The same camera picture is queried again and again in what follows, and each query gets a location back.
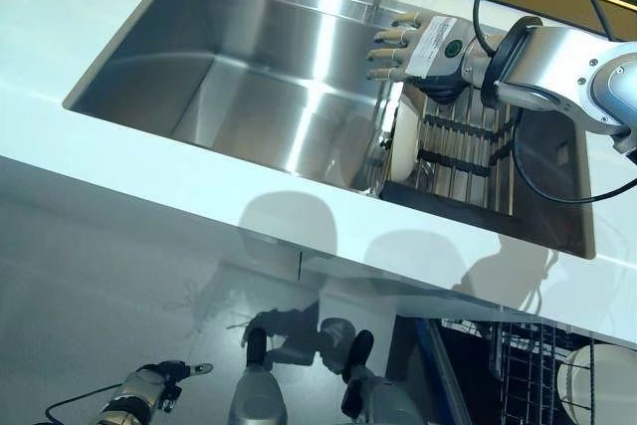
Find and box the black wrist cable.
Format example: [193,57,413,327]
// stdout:
[471,0,637,205]
[44,383,125,425]

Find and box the stainless steel sink basin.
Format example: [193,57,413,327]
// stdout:
[62,0,597,261]

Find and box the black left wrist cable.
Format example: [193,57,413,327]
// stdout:
[44,383,125,425]

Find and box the beige round plate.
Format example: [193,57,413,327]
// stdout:
[389,104,421,185]
[555,344,637,416]

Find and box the robot right leg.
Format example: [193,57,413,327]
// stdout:
[340,328,434,425]

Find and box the black sink drying rack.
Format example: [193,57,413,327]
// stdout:
[377,81,522,230]

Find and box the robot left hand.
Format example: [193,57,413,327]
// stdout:
[121,358,215,412]

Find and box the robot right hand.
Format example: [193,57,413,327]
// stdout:
[365,10,505,106]

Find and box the black built-in dishwasher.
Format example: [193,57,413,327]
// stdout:
[392,315,637,425]

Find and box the wire dishwasher rack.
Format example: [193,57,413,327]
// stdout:
[490,319,637,425]

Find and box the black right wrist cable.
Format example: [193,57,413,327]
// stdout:
[471,0,637,205]

